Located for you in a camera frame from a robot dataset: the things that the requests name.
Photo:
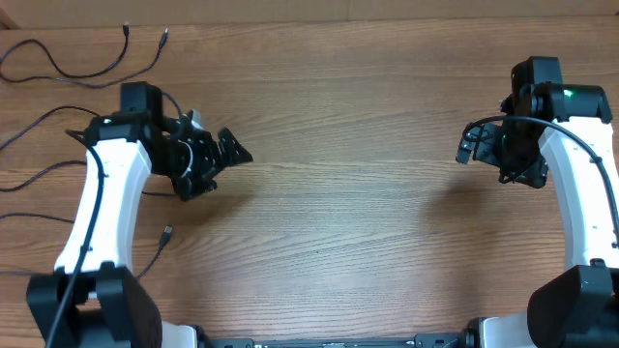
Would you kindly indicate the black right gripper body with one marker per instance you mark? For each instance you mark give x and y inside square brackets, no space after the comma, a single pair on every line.
[512,151]

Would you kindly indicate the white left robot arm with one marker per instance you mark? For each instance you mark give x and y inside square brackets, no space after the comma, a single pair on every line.
[92,298]

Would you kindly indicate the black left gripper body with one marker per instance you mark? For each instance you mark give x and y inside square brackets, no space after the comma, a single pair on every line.
[197,159]

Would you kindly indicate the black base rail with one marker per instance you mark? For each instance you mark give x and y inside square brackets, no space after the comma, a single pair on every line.
[338,342]

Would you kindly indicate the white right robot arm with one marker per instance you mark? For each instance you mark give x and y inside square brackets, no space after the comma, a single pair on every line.
[552,131]

